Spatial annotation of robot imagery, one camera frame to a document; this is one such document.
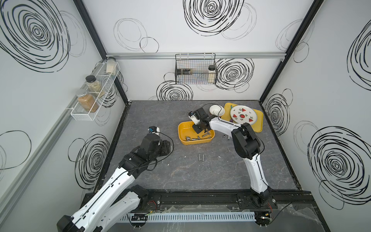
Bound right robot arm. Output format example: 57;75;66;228
188;108;271;208

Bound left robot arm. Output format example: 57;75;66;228
57;126;174;232

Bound yellow storage box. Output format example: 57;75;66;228
178;121;215;145

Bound orange white bowl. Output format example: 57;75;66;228
209;104;225;117

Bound watermelon pattern plate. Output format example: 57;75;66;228
230;105;258;125

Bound dark item in basket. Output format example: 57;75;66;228
176;68;193;75

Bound yellow serving tray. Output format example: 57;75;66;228
221;102;264;133

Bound brown spice jar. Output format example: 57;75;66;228
76;89;99;113

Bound green herb jar black lid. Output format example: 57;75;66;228
86;75;105;98

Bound white jar on shelf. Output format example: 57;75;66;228
106;57;117;75

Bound jar in wire basket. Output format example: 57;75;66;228
207;65;216;84

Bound black wire basket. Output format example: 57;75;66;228
175;58;217;85

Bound white wire wall shelf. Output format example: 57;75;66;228
71;60;121;126

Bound aluminium wall rail back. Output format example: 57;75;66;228
106;52;286;60

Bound aluminium wall rail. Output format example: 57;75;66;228
1;97;77;221
106;52;286;60

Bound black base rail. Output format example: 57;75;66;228
133;189;314;212

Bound white slotted cable duct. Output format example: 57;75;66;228
118;212;256;223

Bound left corner frame post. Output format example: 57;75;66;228
73;0;131;106

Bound black corner frame post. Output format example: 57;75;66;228
259;0;324;103

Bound aluminium wall rail left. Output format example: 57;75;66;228
1;97;77;221

